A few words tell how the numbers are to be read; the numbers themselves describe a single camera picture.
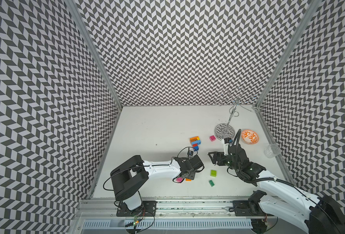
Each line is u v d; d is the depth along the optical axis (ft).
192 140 3.13
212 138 3.23
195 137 3.14
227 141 2.37
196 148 3.01
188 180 2.65
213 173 2.71
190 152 2.57
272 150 3.09
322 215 1.28
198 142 3.14
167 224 2.23
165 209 2.40
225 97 2.70
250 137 3.17
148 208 2.33
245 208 2.37
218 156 2.34
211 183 2.62
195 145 3.06
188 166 2.13
